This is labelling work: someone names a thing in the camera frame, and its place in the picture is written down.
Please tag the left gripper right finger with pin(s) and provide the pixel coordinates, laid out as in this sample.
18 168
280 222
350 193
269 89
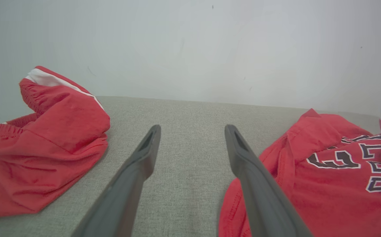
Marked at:
263 197

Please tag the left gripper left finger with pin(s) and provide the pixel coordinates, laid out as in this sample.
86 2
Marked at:
124 197

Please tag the red shorts with white trim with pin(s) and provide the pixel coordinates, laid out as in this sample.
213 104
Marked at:
328 197

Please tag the red shorts with white stripe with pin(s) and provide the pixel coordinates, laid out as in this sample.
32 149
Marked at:
45 144

